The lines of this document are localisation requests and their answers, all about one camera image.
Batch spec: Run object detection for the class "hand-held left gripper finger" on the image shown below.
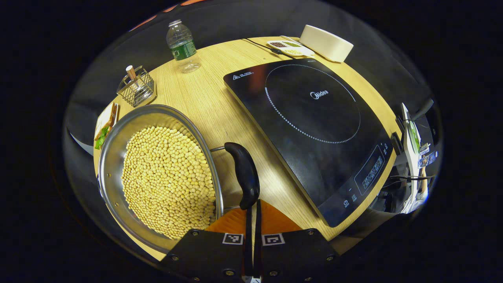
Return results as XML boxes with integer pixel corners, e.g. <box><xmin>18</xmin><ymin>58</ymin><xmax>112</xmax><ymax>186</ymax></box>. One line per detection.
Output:
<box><xmin>255</xmin><ymin>200</ymin><xmax>340</xmax><ymax>281</ymax></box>
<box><xmin>160</xmin><ymin>204</ymin><xmax>254</xmax><ymax>281</ymax></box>

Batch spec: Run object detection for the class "steel pot with soybeans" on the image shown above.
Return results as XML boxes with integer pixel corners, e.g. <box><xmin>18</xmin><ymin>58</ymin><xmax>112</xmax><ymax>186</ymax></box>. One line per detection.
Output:
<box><xmin>97</xmin><ymin>104</ymin><xmax>261</xmax><ymax>254</ymax></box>

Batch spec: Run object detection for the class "black induction cooktop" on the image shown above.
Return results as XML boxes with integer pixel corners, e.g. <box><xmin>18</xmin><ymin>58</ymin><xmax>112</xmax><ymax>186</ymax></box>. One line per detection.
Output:
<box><xmin>223</xmin><ymin>58</ymin><xmax>395</xmax><ymax>228</ymax></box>

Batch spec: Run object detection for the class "white flat panel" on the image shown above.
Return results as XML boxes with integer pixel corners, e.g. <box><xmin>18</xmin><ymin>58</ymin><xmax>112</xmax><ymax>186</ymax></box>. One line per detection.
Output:
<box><xmin>400</xmin><ymin>102</ymin><xmax>423</xmax><ymax>213</ymax></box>

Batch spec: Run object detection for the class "sandwich with lettuce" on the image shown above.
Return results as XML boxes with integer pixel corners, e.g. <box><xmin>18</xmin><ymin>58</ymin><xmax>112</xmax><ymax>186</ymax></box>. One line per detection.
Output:
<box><xmin>94</xmin><ymin>103</ymin><xmax>118</xmax><ymax>150</ymax></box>

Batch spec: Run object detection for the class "white divided dish with beans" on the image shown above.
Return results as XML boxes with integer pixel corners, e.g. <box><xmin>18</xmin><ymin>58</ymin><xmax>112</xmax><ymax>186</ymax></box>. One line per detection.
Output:
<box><xmin>267</xmin><ymin>39</ymin><xmax>315</xmax><ymax>57</ymax></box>

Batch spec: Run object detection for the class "clear plastic water bottle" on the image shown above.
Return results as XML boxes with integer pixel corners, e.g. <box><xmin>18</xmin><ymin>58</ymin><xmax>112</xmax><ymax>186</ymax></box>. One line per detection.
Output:
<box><xmin>166</xmin><ymin>20</ymin><xmax>202</xmax><ymax>74</ymax></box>

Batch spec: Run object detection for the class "small bottle with wooden cap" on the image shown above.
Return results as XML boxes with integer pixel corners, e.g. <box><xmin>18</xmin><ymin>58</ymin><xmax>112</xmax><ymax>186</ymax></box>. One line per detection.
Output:
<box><xmin>126</xmin><ymin>65</ymin><xmax>147</xmax><ymax>99</ymax></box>

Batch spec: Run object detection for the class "white toaster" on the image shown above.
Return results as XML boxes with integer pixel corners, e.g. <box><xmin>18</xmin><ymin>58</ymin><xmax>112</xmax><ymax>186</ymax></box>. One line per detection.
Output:
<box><xmin>299</xmin><ymin>25</ymin><xmax>354</xmax><ymax>63</ymax></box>

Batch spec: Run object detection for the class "metal wire basket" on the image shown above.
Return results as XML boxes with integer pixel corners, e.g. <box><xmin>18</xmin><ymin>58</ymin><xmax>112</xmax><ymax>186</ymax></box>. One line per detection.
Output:
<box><xmin>117</xmin><ymin>65</ymin><xmax>158</xmax><ymax>107</ymax></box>

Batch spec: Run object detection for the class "black power cable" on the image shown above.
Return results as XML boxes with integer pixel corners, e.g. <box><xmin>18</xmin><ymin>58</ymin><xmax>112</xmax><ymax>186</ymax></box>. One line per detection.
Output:
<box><xmin>242</xmin><ymin>38</ymin><xmax>293</xmax><ymax>59</ymax></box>

